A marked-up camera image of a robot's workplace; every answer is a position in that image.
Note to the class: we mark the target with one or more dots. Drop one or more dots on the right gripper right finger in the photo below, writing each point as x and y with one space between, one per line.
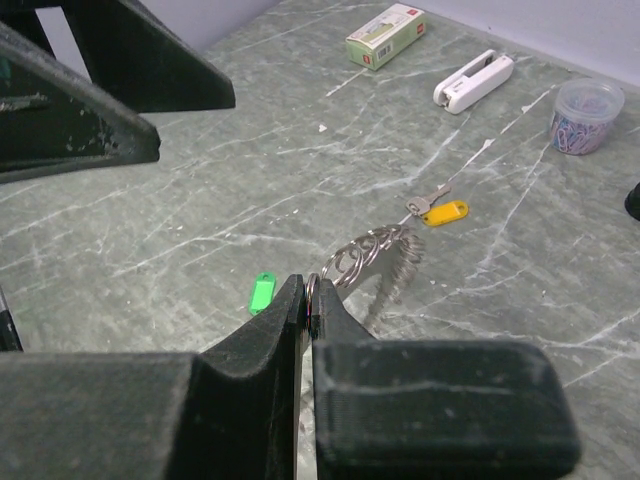
433 409

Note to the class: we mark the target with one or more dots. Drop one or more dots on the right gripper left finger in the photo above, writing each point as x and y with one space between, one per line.
230 412

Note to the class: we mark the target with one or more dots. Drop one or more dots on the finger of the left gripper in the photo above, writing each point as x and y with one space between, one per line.
134 57
55 121

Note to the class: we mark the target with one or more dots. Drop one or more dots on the key with green tag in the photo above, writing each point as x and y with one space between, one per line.
262 293

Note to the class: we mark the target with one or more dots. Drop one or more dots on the metal disc with keyrings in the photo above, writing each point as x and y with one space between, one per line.
392 252

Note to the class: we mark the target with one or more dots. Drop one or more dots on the key with yellow tag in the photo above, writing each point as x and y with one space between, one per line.
432 215

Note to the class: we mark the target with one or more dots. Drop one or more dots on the green white staples box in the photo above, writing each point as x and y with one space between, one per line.
381 39

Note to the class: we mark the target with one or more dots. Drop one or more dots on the red black stamp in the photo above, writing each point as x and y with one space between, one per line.
632 202

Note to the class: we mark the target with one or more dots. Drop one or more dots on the white stapler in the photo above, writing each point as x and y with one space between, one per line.
473 81

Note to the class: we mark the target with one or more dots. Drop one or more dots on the clear jar of paperclips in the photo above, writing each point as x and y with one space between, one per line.
584 113

